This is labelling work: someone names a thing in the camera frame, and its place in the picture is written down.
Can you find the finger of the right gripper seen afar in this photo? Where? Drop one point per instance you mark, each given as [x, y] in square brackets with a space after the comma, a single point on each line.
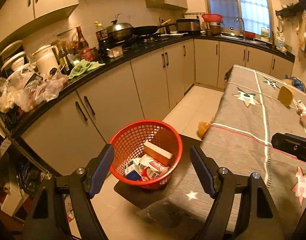
[291, 144]

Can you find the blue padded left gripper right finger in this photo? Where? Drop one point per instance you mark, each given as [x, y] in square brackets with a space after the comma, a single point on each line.
[206, 170]

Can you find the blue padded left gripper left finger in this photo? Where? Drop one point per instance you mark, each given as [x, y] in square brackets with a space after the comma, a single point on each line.
[97, 170]

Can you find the red white torn carton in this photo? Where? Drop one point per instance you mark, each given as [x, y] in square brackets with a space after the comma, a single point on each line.
[144, 169]

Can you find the brown packing tape roll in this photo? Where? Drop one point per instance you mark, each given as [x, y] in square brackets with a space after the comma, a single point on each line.
[285, 96]

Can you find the chrome kitchen faucet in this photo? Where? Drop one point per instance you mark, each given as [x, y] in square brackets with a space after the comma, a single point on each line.
[241, 22]

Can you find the red plastic mesh basket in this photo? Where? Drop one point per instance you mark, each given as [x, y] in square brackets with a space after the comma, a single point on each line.
[128, 144]

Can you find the green dish cloth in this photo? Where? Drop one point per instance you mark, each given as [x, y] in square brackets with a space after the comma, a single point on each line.
[82, 67]

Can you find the crumpled plastic bags pile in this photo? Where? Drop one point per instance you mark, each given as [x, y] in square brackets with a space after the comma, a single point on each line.
[27, 89]

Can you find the dark soy sauce bottle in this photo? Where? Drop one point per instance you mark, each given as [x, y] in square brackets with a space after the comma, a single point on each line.
[84, 48]

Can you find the green detergent bottle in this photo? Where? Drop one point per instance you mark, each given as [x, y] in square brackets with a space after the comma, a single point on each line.
[264, 35]

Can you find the white electric kettle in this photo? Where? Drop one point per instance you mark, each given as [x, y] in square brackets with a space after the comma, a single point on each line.
[47, 59]

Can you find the steel lidded pot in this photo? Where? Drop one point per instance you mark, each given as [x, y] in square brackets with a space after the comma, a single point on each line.
[118, 31]

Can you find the black wok pan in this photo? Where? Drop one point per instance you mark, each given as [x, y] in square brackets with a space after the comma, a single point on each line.
[148, 29]

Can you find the black rice cooker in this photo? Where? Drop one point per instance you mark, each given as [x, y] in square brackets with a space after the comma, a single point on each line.
[188, 25]

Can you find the red colander bowl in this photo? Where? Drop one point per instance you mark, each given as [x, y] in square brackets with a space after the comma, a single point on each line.
[212, 17]

